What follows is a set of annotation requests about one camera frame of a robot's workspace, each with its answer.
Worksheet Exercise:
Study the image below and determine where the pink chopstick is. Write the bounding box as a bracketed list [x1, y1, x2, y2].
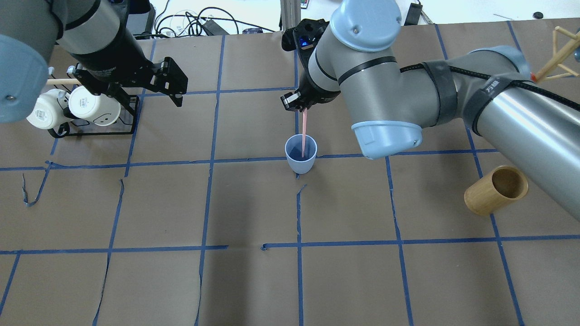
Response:
[301, 109, 307, 158]

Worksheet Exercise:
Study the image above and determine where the light blue plastic cup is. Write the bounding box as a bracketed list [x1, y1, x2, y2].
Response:
[284, 134, 318, 175]

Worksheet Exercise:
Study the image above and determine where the white cup right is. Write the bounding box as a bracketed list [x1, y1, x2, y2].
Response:
[68, 86, 121, 126]

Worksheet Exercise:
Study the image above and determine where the white cup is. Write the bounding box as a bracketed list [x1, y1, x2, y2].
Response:
[26, 89, 72, 130]
[68, 86, 121, 126]

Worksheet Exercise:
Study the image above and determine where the white cup left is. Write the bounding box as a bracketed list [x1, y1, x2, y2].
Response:
[26, 89, 72, 130]

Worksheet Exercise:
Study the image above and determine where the black power adapter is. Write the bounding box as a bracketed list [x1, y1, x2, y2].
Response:
[200, 19, 229, 36]

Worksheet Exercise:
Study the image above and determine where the wooden rack dowel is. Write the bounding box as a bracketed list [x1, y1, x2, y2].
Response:
[46, 78, 81, 85]

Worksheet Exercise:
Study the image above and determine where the bamboo cylinder holder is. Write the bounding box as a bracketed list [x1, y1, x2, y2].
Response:
[464, 165, 529, 216]

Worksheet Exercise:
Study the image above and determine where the aluminium frame post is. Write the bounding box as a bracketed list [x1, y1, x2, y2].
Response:
[280, 0, 302, 31]

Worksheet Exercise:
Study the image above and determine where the black wire cup rack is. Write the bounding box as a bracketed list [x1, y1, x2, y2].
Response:
[46, 64, 140, 139]

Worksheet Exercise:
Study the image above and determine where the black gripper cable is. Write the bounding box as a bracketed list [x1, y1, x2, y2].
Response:
[399, 63, 580, 111]

